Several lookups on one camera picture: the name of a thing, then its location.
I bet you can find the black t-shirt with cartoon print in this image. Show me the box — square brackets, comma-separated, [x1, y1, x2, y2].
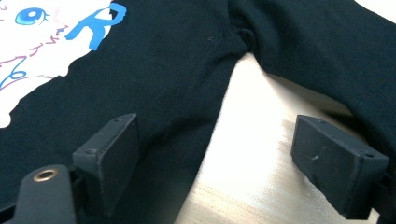
[0, 0, 396, 224]

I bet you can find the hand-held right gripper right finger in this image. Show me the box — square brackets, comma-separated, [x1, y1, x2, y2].
[290, 114, 390, 220]

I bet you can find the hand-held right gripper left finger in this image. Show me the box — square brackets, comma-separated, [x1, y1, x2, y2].
[72, 112, 140, 217]

